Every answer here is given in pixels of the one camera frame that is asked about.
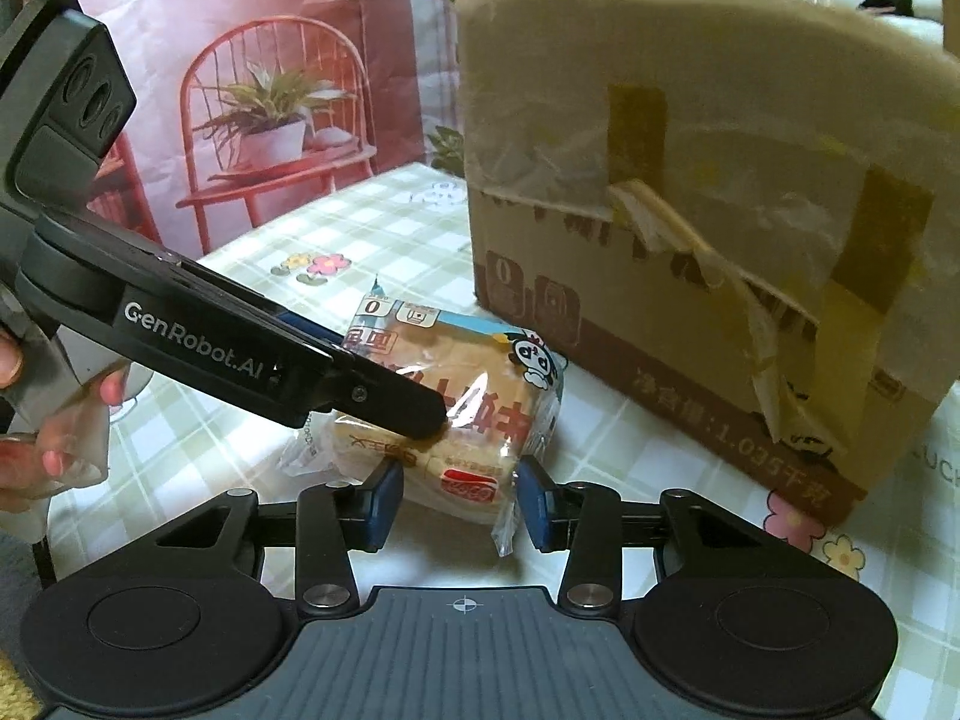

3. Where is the bread packet with panda print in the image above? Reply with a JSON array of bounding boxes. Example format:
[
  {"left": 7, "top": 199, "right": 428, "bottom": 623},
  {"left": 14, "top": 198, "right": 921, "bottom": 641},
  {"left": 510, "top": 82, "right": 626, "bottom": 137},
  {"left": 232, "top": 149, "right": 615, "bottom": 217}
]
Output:
[{"left": 281, "top": 274, "right": 572, "bottom": 557}]

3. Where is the brown cardboard box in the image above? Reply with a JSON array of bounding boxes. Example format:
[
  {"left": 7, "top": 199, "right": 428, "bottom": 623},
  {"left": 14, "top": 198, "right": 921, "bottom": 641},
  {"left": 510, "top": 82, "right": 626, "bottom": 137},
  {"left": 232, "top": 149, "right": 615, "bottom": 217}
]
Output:
[{"left": 454, "top": 0, "right": 960, "bottom": 535}]

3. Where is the checked bunny tablecloth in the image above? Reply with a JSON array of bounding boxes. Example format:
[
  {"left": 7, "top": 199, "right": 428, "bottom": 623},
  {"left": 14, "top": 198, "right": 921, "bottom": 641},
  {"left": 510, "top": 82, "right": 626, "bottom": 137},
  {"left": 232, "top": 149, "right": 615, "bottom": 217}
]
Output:
[{"left": 45, "top": 161, "right": 960, "bottom": 605}]

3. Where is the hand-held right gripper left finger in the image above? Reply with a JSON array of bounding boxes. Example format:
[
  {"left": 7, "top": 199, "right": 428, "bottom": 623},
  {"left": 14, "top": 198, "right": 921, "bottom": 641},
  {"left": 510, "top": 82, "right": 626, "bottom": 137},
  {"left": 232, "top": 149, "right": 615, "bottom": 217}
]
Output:
[{"left": 154, "top": 457, "right": 407, "bottom": 614}]

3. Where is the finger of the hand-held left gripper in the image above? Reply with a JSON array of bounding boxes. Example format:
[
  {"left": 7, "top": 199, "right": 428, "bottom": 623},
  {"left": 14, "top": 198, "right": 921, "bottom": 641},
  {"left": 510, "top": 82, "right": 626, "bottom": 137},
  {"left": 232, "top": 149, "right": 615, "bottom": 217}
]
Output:
[
  {"left": 178, "top": 257, "right": 355, "bottom": 364},
  {"left": 298, "top": 358, "right": 451, "bottom": 441}
]

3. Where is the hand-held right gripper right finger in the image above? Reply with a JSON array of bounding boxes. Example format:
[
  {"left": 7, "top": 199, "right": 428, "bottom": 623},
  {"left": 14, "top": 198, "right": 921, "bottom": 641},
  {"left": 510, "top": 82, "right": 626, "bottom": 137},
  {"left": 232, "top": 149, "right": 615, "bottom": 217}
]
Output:
[{"left": 516, "top": 456, "right": 760, "bottom": 610}]

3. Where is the clear plastic bag liner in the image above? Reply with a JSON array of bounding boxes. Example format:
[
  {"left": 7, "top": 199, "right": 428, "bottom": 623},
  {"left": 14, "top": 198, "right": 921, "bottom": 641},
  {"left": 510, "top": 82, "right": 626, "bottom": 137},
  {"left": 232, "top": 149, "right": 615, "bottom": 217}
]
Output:
[{"left": 454, "top": 0, "right": 960, "bottom": 301}]

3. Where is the printed red backdrop cloth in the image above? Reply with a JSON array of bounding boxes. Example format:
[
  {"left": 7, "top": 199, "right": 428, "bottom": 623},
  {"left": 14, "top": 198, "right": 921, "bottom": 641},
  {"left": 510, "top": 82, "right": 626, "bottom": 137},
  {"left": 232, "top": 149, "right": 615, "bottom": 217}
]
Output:
[{"left": 0, "top": 0, "right": 485, "bottom": 260}]

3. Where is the person's left hand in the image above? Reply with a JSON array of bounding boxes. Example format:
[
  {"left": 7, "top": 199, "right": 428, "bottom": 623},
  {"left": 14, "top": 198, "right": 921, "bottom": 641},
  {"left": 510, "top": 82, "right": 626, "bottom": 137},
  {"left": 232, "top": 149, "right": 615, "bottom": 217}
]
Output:
[{"left": 0, "top": 334, "right": 128, "bottom": 515}]

